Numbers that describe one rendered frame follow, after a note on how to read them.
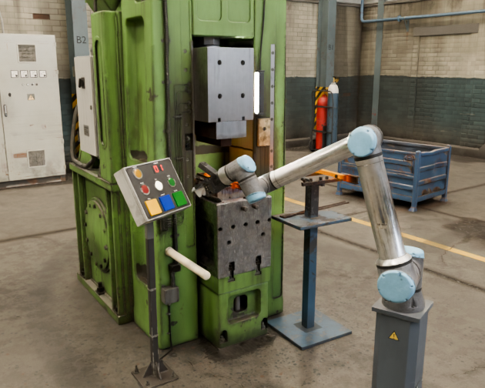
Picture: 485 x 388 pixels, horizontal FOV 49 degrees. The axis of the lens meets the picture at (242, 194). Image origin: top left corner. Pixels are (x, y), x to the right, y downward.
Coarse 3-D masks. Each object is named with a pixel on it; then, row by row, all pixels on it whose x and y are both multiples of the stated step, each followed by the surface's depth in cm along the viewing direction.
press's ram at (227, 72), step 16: (208, 48) 279; (224, 48) 284; (240, 48) 289; (208, 64) 280; (224, 64) 286; (240, 64) 291; (208, 80) 282; (224, 80) 288; (240, 80) 293; (208, 96) 284; (224, 96) 290; (240, 96) 295; (208, 112) 286; (224, 112) 292; (240, 112) 298
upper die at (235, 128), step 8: (200, 128) 306; (208, 128) 298; (216, 128) 291; (224, 128) 294; (232, 128) 297; (240, 128) 300; (208, 136) 300; (216, 136) 292; (224, 136) 295; (232, 136) 298; (240, 136) 301
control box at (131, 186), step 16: (160, 160) 270; (128, 176) 248; (144, 176) 256; (160, 176) 265; (176, 176) 274; (128, 192) 249; (160, 192) 260; (144, 208) 248; (160, 208) 256; (176, 208) 265; (144, 224) 253
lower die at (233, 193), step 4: (200, 172) 338; (200, 176) 331; (204, 176) 330; (208, 176) 326; (196, 180) 325; (200, 180) 324; (196, 184) 319; (228, 188) 303; (220, 192) 301; (224, 192) 302; (228, 192) 304; (232, 192) 305; (236, 192) 307; (240, 192) 308; (216, 196) 300; (220, 196) 301; (224, 196) 303; (228, 196) 304; (232, 196) 306; (236, 196) 308; (240, 196) 309
